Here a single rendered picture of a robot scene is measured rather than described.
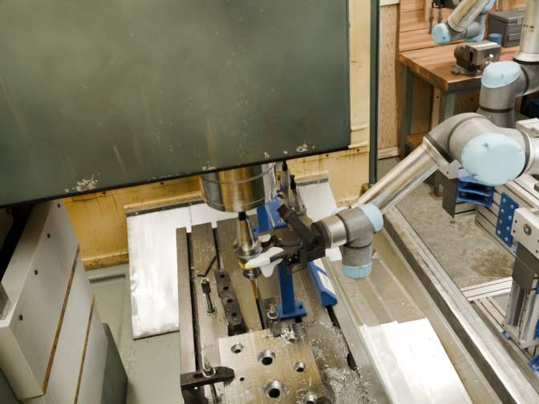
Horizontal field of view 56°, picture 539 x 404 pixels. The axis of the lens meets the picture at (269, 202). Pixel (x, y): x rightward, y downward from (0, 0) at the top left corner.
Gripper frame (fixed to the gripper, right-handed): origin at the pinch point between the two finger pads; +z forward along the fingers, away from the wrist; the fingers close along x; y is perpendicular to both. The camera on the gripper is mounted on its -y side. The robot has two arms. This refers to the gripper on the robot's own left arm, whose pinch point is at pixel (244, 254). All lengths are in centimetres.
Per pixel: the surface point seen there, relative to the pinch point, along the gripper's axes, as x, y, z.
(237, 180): -7.8, -23.1, 1.8
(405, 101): 208, 73, -208
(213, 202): -4.2, -17.9, 6.0
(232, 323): 14.6, 32.6, 1.9
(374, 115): 80, 14, -90
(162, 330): 58, 66, 17
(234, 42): -13, -49, 1
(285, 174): 29.7, 0.3, -25.1
